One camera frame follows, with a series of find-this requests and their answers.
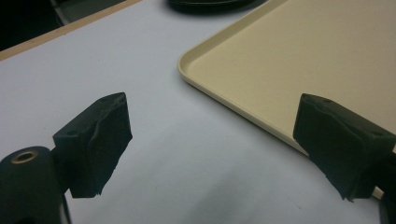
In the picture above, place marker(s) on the beige plastic tray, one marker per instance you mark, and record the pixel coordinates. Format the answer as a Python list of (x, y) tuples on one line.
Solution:
[(299, 62)]

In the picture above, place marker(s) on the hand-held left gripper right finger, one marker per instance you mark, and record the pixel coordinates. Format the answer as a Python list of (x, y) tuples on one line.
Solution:
[(339, 143)]

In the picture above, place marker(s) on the grey metal stand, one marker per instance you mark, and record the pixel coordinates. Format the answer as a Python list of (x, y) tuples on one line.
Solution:
[(60, 12)]

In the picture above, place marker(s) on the black round object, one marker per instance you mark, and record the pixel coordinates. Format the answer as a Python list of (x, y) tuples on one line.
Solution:
[(211, 5)]

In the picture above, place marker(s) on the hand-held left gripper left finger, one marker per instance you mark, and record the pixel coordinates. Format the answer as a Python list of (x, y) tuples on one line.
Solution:
[(93, 146)]

